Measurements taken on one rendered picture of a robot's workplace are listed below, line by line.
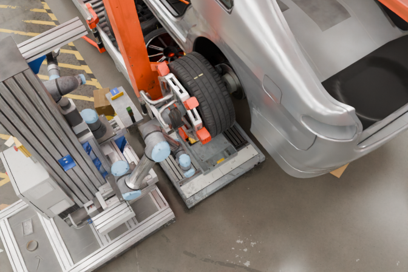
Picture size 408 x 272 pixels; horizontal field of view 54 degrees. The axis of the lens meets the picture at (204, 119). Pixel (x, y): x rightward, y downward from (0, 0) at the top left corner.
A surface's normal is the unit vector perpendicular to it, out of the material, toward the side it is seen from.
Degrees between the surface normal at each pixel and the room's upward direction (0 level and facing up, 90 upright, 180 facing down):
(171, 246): 0
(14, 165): 0
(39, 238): 0
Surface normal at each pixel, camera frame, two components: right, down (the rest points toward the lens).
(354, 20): 0.15, -0.23
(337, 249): -0.06, -0.53
